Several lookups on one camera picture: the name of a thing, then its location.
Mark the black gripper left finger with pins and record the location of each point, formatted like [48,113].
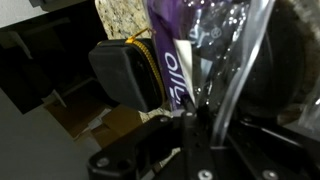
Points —
[196,143]

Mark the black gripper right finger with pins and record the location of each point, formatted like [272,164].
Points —
[266,160]

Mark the clear zip bag purple package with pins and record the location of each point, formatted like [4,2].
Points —
[173,60]

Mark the black round item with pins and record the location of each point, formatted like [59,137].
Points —
[276,66]

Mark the brown cardboard box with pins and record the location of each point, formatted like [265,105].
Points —
[116,123]

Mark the black case yellow zipper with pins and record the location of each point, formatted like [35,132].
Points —
[123,73]

